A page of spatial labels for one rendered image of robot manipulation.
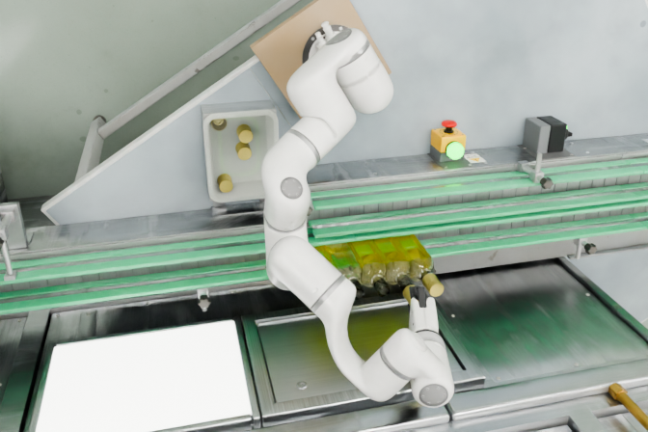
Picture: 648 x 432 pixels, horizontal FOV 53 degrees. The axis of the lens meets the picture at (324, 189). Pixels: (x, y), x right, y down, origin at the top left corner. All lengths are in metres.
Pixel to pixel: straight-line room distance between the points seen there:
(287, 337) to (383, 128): 0.59
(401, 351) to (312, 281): 0.19
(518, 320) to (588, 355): 0.18
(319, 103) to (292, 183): 0.17
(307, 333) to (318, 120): 0.53
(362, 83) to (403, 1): 0.41
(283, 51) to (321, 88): 0.36
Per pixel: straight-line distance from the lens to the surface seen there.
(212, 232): 1.57
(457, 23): 1.70
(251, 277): 1.54
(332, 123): 1.23
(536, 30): 1.81
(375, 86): 1.28
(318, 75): 1.21
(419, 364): 1.14
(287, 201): 1.14
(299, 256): 1.13
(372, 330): 1.53
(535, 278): 1.86
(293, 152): 1.18
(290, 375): 1.40
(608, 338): 1.69
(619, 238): 2.04
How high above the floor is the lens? 2.27
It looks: 62 degrees down
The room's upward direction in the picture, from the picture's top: 149 degrees clockwise
